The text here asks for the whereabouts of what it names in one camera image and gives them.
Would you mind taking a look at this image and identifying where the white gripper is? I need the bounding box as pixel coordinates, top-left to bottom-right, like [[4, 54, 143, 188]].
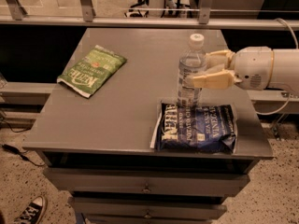
[[192, 47, 274, 91]]

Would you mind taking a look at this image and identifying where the clear plastic water bottle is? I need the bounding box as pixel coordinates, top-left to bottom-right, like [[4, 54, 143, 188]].
[[178, 34, 206, 107]]

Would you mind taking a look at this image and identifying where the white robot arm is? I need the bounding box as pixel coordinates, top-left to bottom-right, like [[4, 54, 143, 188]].
[[188, 47, 299, 95]]

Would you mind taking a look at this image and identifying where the blue Kettle chip bag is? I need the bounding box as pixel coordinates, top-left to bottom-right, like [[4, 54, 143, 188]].
[[150, 103, 237, 153]]

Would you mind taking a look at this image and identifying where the green Kettle chip bag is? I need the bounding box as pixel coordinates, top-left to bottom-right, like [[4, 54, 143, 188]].
[[57, 45, 127, 98]]

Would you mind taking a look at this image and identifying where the upper grey drawer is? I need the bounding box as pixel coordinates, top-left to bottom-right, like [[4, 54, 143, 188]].
[[44, 168, 249, 197]]

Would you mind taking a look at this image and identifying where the grey drawer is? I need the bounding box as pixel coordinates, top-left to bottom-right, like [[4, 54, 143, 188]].
[[68, 197, 226, 220], [44, 168, 249, 197]]

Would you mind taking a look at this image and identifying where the lower grey drawer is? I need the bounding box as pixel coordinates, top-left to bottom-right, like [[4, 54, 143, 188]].
[[68, 197, 226, 220]]

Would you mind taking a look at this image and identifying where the grey metal railing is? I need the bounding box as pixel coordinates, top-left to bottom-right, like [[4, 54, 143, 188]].
[[0, 0, 299, 31]]

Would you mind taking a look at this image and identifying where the black canvas sneaker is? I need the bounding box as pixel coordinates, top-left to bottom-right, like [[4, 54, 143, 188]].
[[12, 196, 47, 224]]

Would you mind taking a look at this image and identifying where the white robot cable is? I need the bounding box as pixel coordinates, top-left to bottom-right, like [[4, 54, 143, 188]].
[[255, 18, 299, 117]]

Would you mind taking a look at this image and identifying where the black floor cable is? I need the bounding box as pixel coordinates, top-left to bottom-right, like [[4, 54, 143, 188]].
[[1, 143, 47, 168]]

